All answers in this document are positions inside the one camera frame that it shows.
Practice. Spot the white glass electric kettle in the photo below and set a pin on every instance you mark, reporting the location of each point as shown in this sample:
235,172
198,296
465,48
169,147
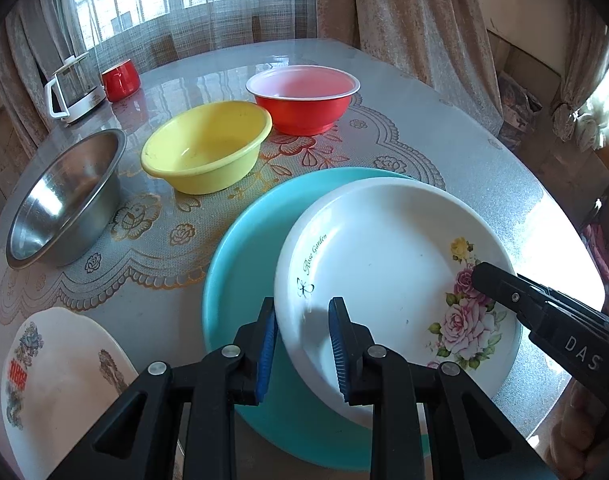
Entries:
74,90

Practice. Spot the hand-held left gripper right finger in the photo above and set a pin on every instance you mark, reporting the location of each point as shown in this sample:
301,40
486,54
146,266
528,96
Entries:
337,345

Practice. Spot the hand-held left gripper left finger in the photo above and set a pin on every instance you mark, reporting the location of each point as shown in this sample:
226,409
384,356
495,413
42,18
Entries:
267,350

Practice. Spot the beige curtain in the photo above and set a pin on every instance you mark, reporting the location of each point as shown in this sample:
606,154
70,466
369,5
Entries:
424,35
29,70
579,70

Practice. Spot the teal plate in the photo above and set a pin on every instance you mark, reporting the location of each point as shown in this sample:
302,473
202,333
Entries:
244,270

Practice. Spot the printed bag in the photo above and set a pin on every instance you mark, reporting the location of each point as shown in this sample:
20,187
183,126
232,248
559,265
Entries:
519,105

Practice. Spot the red mug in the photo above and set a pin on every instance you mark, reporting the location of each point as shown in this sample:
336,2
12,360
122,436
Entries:
120,82

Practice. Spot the white plate with red print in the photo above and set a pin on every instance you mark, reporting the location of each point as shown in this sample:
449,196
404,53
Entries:
59,385

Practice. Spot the yellow plastic bowl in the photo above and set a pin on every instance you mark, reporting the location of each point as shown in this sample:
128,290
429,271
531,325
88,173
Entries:
209,135

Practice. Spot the red plastic bowl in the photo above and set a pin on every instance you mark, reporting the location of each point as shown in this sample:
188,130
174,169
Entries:
304,110

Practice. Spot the person's right hand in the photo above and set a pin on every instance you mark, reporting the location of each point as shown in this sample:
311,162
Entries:
589,420

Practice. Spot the sheer white curtain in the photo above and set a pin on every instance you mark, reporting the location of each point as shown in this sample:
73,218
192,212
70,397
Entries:
224,25

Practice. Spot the stainless steel bowl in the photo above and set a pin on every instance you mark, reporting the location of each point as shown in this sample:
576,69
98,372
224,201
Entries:
59,195

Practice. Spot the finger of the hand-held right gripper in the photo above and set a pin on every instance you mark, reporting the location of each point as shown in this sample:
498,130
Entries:
496,285

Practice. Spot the pink cloth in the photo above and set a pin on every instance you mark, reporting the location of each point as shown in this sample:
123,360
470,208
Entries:
599,250

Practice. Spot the white rose print plate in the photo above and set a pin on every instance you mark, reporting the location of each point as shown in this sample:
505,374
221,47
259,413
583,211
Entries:
384,260

